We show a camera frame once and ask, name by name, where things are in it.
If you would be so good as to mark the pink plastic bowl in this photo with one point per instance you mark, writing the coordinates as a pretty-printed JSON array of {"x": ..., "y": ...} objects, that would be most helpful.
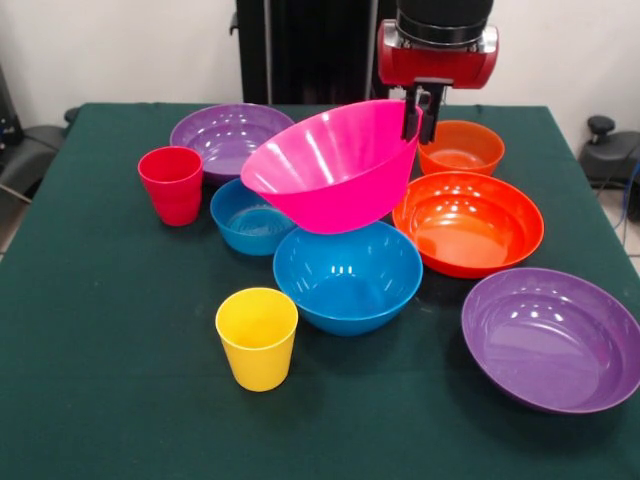
[{"x": 330, "y": 200}]

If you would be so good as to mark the black round knob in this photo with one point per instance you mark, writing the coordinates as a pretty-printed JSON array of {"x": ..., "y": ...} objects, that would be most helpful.
[{"x": 71, "y": 115}]

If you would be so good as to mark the red plastic cup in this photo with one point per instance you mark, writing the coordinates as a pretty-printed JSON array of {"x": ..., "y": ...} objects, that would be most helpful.
[{"x": 172, "y": 190}]

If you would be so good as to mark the small orange plastic bowl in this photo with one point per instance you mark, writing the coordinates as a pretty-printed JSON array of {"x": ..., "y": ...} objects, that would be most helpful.
[{"x": 467, "y": 150}]

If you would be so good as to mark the large orange plastic bowl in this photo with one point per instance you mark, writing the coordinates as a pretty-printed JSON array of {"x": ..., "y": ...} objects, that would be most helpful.
[{"x": 465, "y": 235}]

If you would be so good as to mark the black padded equipment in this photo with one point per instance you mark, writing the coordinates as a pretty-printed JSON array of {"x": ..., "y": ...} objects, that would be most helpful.
[{"x": 35, "y": 150}]

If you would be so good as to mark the large blue plastic bowl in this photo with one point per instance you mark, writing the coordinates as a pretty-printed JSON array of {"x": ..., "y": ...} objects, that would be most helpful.
[{"x": 345, "y": 295}]

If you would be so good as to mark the dark green tablecloth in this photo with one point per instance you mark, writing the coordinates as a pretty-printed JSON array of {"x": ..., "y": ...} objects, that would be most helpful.
[{"x": 350, "y": 435}]

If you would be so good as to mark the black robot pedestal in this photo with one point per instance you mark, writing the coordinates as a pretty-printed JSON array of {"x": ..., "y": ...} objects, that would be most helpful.
[{"x": 310, "y": 50}]

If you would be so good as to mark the black equipment base with knob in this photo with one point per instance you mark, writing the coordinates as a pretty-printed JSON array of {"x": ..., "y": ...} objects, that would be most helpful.
[{"x": 612, "y": 155}]

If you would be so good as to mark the purple plastic bowl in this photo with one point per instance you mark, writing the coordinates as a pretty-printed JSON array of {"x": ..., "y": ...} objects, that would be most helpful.
[
  {"x": 220, "y": 140},
  {"x": 545, "y": 350}
]

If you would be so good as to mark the small blue plastic bowl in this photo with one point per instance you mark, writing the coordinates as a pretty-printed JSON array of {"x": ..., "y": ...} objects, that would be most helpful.
[{"x": 250, "y": 232}]

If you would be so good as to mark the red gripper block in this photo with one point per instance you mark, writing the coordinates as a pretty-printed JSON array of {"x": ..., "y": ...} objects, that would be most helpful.
[{"x": 435, "y": 65}]

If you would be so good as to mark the yellow plastic cup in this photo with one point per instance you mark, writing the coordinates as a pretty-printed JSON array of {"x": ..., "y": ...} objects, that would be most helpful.
[{"x": 256, "y": 355}]

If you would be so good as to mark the dark device box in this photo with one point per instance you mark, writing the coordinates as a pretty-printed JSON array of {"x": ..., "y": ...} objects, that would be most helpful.
[{"x": 7, "y": 125}]

